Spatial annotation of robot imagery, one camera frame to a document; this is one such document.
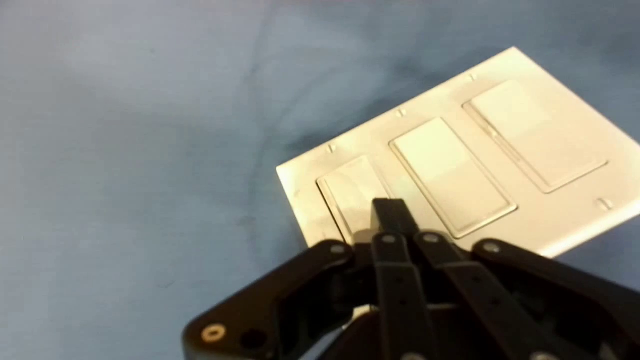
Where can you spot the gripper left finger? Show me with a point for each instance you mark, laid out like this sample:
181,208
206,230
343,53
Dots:
280,305

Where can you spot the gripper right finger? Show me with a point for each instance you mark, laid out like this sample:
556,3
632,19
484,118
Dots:
530,280

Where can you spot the white triple switch plate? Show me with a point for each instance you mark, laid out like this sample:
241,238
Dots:
565,215

